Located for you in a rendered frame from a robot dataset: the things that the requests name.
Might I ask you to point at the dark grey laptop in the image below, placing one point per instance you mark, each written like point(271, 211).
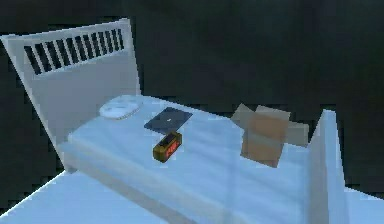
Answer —
point(168, 120)

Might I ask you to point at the white bed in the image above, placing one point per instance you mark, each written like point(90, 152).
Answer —
point(213, 166)

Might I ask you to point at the white pillow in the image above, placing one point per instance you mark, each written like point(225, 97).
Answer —
point(118, 107)

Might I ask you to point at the brown cardboard box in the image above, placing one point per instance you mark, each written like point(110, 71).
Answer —
point(265, 135)

